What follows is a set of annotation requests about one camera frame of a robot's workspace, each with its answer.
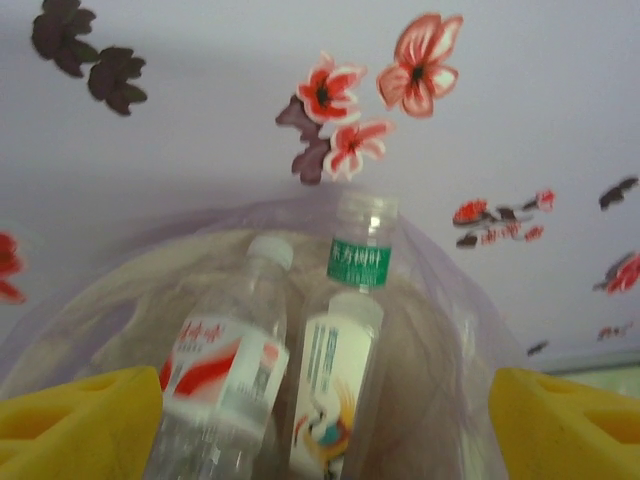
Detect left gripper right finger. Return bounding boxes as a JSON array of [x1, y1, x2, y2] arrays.
[[488, 366, 640, 480]]

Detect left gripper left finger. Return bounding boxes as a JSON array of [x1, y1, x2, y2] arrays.
[[0, 365, 164, 480]]

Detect clear bottle red white label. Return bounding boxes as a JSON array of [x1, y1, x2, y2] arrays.
[[144, 235, 294, 480]]

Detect clear bottle green neck label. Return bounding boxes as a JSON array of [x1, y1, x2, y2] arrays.
[[325, 191, 401, 294]]

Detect cream plastic bin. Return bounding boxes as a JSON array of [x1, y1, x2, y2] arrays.
[[9, 227, 481, 480]]

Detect clear bottle white printed label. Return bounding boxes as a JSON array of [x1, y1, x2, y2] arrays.
[[288, 292, 385, 480]]

